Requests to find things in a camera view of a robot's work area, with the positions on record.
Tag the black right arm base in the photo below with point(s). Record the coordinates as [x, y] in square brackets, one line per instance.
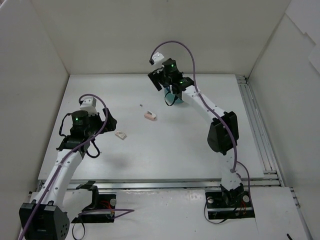
[217, 210]

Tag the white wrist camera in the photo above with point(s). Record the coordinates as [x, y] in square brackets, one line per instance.
[157, 58]
[89, 105]

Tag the aluminium rail frame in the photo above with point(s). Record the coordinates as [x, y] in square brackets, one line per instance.
[171, 152]

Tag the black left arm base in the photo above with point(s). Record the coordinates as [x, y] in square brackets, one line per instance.
[99, 201]

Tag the white staples box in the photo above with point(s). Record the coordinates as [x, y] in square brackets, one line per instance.
[120, 134]

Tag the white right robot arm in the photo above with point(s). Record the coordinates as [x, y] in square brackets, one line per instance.
[223, 126]

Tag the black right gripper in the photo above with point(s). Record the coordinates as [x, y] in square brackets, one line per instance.
[155, 79]

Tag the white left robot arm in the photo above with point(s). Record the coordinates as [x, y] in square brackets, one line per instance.
[46, 217]

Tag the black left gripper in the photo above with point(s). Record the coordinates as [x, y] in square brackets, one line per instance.
[105, 120]

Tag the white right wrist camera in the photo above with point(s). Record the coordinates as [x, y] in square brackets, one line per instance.
[157, 58]

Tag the teal round desk organizer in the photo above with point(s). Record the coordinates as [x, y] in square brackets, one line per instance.
[171, 99]

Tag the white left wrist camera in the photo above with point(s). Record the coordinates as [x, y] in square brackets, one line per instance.
[89, 105]

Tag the pink white mini stapler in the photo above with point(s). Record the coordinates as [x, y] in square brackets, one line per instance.
[150, 115]

